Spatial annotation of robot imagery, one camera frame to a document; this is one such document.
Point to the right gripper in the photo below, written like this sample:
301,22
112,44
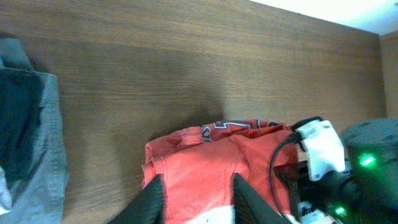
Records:
322,201

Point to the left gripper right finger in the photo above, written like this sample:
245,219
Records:
249,207

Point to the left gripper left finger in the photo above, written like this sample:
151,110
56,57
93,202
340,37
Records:
147,207

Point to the red printed t-shirt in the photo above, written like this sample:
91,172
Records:
197,165

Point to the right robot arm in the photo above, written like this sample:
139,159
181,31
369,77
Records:
352,177

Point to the grey folded garment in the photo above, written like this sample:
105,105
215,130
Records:
39,196

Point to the beige folded garment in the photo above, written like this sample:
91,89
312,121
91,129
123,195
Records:
6,198

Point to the black folded garment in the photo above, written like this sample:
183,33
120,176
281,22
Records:
21,93

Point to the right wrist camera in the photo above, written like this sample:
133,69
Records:
323,146

